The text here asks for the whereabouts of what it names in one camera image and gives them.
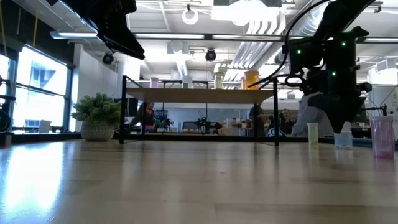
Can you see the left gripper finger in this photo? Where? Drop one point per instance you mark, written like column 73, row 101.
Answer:
column 126, row 50
column 124, row 37

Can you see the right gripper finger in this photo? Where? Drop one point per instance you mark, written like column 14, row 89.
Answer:
column 339, row 112

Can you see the clear pill bottle white cap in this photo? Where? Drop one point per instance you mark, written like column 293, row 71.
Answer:
column 343, row 140

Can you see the yellow-green pill bottle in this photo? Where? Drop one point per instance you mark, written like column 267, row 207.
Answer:
column 219, row 81
column 313, row 133

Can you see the pink pill bottle white cap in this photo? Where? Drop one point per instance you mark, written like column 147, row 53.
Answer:
column 154, row 83
column 382, row 140

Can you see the clear bottle with pink capsules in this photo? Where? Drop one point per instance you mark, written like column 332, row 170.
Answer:
column 187, row 82

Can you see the orange pill bottle white cap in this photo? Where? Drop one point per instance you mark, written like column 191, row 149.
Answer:
column 242, row 84
column 252, row 80

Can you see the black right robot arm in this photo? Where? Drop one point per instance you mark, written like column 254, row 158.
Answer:
column 342, row 15

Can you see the person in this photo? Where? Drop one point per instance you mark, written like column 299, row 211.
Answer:
column 149, row 116
column 286, row 121
column 259, row 116
column 311, row 121

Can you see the long ceiling light bar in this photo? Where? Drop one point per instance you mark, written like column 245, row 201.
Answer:
column 171, row 36

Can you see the potted green plant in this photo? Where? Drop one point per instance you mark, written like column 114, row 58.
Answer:
column 96, row 112

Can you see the small green desk plant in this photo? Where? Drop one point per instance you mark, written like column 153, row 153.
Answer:
column 161, row 123

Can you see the large black-framed window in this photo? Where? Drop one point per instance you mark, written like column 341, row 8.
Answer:
column 40, row 93

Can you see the small black desktop robot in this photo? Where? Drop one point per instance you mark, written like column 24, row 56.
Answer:
column 206, row 126

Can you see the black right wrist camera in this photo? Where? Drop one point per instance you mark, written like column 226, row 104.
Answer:
column 306, row 57

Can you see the silver ventilation duct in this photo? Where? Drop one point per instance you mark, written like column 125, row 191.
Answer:
column 303, row 25

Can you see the wooden shelf black metal frame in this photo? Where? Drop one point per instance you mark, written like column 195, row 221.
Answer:
column 199, row 96

